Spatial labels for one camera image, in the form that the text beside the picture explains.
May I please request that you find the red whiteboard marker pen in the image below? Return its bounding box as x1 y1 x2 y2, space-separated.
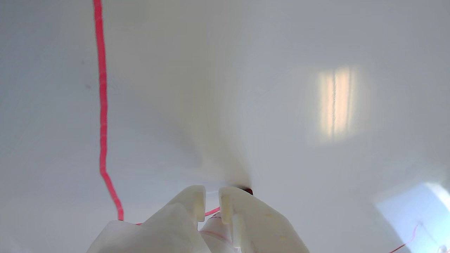
199 187 254 253

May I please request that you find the white whiteboard with aluminium frame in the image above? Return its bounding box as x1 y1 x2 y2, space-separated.
0 0 450 253

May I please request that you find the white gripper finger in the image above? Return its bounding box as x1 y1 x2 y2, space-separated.
86 185 212 253
218 186 310 253

